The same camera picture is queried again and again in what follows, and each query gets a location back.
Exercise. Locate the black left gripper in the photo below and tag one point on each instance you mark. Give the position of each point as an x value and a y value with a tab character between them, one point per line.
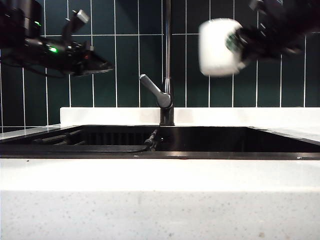
57	53

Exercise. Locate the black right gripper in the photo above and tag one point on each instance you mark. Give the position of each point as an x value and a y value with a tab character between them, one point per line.
277	40

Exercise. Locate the white Starbucks logo mug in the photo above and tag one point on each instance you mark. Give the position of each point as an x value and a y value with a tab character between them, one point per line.
215	47

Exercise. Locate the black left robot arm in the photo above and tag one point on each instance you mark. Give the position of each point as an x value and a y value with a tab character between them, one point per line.
17	22

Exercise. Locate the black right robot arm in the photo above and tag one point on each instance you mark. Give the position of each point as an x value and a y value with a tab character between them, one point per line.
300	13

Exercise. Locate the dark metal faucet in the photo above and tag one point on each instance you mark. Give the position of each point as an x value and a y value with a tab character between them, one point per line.
167	117

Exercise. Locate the black sink basin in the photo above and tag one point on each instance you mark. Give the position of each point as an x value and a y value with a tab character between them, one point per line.
225	140

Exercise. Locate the black ribbed drain rack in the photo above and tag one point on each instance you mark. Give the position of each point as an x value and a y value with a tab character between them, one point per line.
100	138

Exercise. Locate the black jointed rod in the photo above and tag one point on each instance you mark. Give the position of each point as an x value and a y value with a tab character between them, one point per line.
151	140

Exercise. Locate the silver-tipped left wrist camera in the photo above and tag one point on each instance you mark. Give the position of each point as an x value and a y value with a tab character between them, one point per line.
80	17

